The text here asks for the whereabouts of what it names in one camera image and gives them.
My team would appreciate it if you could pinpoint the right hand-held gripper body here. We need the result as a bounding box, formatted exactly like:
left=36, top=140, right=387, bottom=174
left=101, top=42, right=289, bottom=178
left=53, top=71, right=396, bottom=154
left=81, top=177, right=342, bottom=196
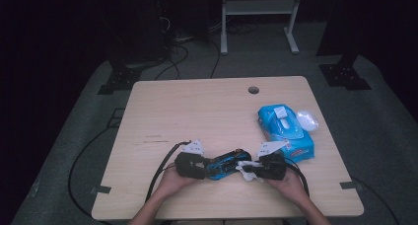
left=256, top=139, right=290, bottom=181

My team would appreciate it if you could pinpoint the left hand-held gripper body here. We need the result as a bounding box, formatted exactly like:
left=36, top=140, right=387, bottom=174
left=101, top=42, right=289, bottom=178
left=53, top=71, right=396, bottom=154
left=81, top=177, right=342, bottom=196
left=174, top=139, right=207, bottom=181

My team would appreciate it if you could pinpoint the white wet wipe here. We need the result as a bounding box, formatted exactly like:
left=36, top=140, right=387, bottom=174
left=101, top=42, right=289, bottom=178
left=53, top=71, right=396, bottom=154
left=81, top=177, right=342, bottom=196
left=236, top=160, right=264, bottom=183

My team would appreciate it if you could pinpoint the blue toy car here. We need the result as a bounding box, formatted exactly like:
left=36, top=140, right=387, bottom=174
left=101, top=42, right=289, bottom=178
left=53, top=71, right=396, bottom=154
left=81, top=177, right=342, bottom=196
left=206, top=148, right=253, bottom=182

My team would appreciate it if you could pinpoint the blue wet wipes pack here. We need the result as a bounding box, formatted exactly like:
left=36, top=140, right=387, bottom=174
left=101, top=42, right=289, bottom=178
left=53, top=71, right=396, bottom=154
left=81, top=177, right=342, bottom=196
left=256, top=103, right=319, bottom=164

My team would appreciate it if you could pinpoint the person's left hand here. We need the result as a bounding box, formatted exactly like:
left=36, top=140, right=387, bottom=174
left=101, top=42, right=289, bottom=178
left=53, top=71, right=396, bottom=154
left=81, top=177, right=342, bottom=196
left=156, top=164, right=198, bottom=200

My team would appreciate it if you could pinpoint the person's right hand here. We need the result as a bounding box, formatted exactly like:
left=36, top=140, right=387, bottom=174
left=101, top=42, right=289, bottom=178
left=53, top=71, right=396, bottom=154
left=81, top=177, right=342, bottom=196
left=264, top=168, right=309, bottom=206

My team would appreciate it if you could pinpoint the black stand base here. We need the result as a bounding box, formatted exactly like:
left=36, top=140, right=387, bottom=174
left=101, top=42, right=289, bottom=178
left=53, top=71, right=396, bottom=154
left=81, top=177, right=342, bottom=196
left=318, top=55, right=373, bottom=91
left=97, top=65, right=142, bottom=96

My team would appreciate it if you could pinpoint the white metal stand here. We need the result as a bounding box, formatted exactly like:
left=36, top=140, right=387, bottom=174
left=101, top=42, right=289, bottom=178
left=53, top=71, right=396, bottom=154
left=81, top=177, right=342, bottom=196
left=220, top=0, right=304, bottom=56

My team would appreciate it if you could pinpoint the left hand-held gripper cable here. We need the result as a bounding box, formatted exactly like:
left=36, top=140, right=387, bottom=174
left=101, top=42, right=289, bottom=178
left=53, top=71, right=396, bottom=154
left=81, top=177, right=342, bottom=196
left=145, top=140, right=192, bottom=203

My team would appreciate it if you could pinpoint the hand-held gripper cable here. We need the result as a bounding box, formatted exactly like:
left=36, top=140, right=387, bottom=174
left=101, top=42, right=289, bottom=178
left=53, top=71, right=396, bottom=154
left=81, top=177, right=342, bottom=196
left=285, top=162, right=311, bottom=198
left=145, top=140, right=192, bottom=203

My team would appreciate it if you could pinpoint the right hand-held gripper cable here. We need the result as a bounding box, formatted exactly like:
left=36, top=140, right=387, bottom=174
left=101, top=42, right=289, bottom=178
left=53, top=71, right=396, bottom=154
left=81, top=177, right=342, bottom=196
left=285, top=162, right=311, bottom=198

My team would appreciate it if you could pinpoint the black floor cable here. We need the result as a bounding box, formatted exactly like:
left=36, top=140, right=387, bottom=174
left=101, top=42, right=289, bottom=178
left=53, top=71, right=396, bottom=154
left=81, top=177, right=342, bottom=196
left=349, top=176, right=402, bottom=225
left=154, top=43, right=190, bottom=81
left=67, top=125, right=119, bottom=221
left=210, top=38, right=222, bottom=80

